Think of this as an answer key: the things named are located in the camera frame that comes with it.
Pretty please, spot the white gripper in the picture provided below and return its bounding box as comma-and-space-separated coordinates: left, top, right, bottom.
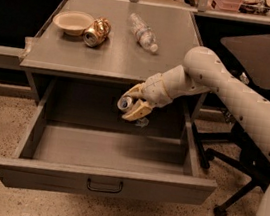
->
118, 67, 178, 128

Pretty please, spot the silver redbull can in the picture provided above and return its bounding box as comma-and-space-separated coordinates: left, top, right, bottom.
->
117, 95, 134, 113

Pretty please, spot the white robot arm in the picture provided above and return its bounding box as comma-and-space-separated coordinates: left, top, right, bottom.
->
117, 46, 270, 216

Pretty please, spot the grey drawer cabinet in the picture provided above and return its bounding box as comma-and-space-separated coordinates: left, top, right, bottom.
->
13, 0, 224, 130

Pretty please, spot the open grey top drawer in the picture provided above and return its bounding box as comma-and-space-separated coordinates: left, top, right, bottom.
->
0, 79, 216, 205

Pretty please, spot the gold crushed can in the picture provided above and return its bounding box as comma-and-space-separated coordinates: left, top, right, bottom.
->
83, 17, 112, 47

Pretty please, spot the clear plastic water bottle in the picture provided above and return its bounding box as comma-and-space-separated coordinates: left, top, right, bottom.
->
129, 13, 158, 53

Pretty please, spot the cream paper bowl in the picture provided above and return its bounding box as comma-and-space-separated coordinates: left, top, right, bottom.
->
53, 11, 95, 36

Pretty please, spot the pink plastic bin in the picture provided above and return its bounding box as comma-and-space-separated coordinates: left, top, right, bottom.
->
209, 0, 244, 12

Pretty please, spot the black office chair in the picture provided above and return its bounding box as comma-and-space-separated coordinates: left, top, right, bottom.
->
178, 22, 270, 216

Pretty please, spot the black drawer handle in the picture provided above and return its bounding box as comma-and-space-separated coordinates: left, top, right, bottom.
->
86, 178, 124, 194

